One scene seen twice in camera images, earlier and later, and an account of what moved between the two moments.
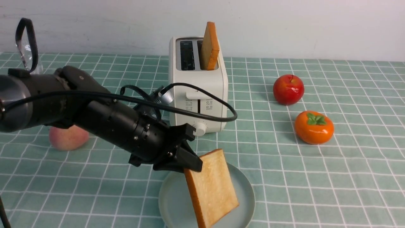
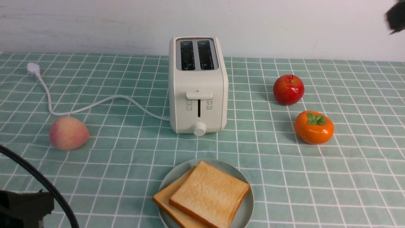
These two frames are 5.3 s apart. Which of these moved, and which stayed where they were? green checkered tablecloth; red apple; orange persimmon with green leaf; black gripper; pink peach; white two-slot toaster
Moved: black gripper
Stayed: red apple; white two-slot toaster; orange persimmon with green leaf; green checkered tablecloth; pink peach
